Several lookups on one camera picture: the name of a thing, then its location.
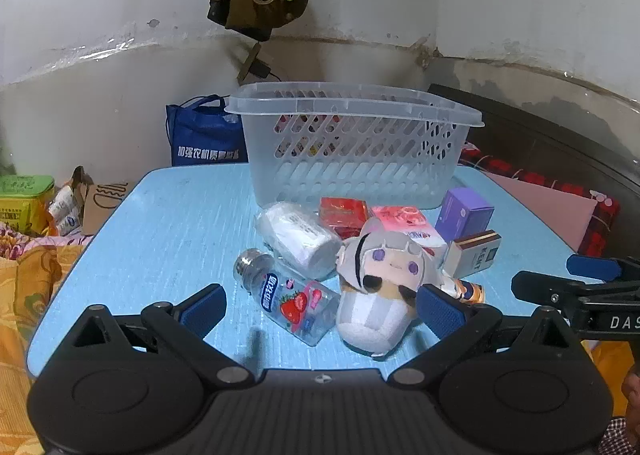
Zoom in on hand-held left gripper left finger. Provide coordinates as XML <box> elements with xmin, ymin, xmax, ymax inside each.
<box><xmin>65</xmin><ymin>284</ymin><xmax>256</xmax><ymax>388</ymax></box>

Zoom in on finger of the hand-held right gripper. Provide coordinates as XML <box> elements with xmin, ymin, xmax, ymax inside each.
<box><xmin>511</xmin><ymin>271</ymin><xmax>577</xmax><ymax>307</ymax></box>
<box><xmin>566</xmin><ymin>255</ymin><xmax>640</xmax><ymax>283</ymax></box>

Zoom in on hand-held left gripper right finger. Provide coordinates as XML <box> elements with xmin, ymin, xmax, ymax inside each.
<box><xmin>387</xmin><ymin>284</ymin><xmax>586</xmax><ymax>388</ymax></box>

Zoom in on white and gold cigarette box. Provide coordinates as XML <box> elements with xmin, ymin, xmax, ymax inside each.
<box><xmin>442</xmin><ymin>230</ymin><xmax>502</xmax><ymax>281</ymax></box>

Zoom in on red cigarette box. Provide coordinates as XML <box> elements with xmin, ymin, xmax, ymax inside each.
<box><xmin>319</xmin><ymin>197</ymin><xmax>370</xmax><ymax>240</ymax></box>

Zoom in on clear plastic basket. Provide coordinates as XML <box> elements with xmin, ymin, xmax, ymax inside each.
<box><xmin>223</xmin><ymin>81</ymin><xmax>487</xmax><ymax>210</ymax></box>

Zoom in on person's right forearm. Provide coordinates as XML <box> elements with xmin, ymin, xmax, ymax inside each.
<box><xmin>621</xmin><ymin>367</ymin><xmax>640</xmax><ymax>418</ymax></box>

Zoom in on small orange and blue bottle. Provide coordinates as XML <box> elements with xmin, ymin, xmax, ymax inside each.
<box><xmin>450</xmin><ymin>277</ymin><xmax>487</xmax><ymax>306</ymax></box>

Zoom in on yellow cloth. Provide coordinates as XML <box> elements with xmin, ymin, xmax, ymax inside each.
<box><xmin>592</xmin><ymin>339</ymin><xmax>640</xmax><ymax>416</ymax></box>

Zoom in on pink board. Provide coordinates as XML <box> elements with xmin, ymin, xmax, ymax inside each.
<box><xmin>480</xmin><ymin>170</ymin><xmax>598</xmax><ymax>253</ymax></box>

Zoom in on grey-haired plush doll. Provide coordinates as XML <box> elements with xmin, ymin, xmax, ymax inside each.
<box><xmin>334</xmin><ymin>217</ymin><xmax>451</xmax><ymax>356</ymax></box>

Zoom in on clear bottle with strawberry label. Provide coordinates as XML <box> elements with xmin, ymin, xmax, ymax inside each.
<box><xmin>232</xmin><ymin>248</ymin><xmax>342</xmax><ymax>348</ymax></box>

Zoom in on pink tissue packet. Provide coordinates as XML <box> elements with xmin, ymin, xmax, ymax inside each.
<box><xmin>371</xmin><ymin>205</ymin><xmax>448</xmax><ymax>261</ymax></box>

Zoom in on purple box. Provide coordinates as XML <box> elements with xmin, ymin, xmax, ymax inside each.
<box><xmin>434</xmin><ymin>187</ymin><xmax>496</xmax><ymax>243</ymax></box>

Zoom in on white tissue roll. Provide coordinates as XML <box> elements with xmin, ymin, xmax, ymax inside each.
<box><xmin>254</xmin><ymin>201</ymin><xmax>342</xmax><ymax>281</ymax></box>

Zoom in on person's patterned clothing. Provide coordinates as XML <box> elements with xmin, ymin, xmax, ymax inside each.
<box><xmin>595</xmin><ymin>415</ymin><xmax>640</xmax><ymax>455</ymax></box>

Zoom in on red patterned blanket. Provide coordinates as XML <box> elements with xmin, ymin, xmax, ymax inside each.
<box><xmin>457</xmin><ymin>142</ymin><xmax>621</xmax><ymax>258</ymax></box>

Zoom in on dark wooden headboard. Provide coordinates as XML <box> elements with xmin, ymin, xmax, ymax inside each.
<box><xmin>427</xmin><ymin>83</ymin><xmax>640</xmax><ymax>261</ymax></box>

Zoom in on brown cardboard box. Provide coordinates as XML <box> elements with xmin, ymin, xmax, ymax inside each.
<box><xmin>65</xmin><ymin>166</ymin><xmax>135</xmax><ymax>236</ymax></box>

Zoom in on white snack packets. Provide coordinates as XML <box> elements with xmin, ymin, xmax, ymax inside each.
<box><xmin>47</xmin><ymin>185</ymin><xmax>83</xmax><ymax>236</ymax></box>

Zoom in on blue tote bag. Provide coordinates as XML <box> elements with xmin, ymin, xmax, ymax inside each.
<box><xmin>165</xmin><ymin>95</ymin><xmax>248</xmax><ymax>166</ymax></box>

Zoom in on orange floral blanket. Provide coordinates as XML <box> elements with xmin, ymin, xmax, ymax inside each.
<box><xmin>0</xmin><ymin>222</ymin><xmax>96</xmax><ymax>455</ymax></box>

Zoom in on red gift box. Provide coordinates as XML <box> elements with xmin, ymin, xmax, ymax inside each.
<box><xmin>274</xmin><ymin>112</ymin><xmax>351</xmax><ymax>158</ymax></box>

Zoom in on green tin box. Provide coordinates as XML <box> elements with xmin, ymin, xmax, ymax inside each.
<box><xmin>0</xmin><ymin>175</ymin><xmax>56</xmax><ymax>236</ymax></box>

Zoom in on black power adapter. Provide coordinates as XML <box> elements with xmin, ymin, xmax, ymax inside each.
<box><xmin>235</xmin><ymin>42</ymin><xmax>276</xmax><ymax>83</ymax></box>

